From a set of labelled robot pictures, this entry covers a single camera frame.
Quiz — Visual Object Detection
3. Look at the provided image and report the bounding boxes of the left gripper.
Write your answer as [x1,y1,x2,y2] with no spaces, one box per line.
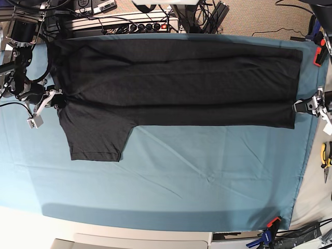
[292,87,331,118]

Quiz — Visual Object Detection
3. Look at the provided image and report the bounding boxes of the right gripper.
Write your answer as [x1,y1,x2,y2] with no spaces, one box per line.
[18,80,67,113]

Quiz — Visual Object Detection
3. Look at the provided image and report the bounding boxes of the black T-shirt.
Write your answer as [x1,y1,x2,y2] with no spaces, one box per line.
[49,39,303,162]

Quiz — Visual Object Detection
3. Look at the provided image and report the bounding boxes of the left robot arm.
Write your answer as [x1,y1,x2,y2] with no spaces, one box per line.
[293,1,331,118]

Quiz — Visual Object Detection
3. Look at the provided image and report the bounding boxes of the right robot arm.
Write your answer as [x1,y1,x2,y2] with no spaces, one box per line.
[1,1,69,116]

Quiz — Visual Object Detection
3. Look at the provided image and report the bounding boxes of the orange black clamp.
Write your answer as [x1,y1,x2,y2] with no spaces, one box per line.
[313,39,328,67]

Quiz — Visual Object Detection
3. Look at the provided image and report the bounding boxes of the teal table cloth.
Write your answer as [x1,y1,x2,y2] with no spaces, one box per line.
[0,33,328,232]

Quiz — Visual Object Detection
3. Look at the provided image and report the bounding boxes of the white power strip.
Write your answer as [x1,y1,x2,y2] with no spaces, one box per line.
[65,17,180,33]

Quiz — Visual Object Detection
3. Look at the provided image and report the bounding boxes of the blue clamp bottom right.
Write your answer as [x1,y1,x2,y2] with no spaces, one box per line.
[246,216,282,248]

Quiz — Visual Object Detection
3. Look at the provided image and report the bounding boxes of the black bag bottom right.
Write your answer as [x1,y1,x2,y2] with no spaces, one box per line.
[273,222,322,248]

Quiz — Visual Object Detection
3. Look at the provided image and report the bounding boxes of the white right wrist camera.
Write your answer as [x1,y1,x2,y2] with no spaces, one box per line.
[27,115,44,129]

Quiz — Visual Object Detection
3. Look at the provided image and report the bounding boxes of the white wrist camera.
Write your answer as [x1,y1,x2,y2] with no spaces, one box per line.
[27,115,44,129]
[323,119,332,136]

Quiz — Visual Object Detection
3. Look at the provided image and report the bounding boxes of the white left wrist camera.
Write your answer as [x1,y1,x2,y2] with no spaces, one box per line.
[323,119,332,136]

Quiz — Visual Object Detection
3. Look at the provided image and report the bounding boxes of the yellow handled pliers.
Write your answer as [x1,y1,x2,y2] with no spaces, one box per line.
[321,141,331,183]

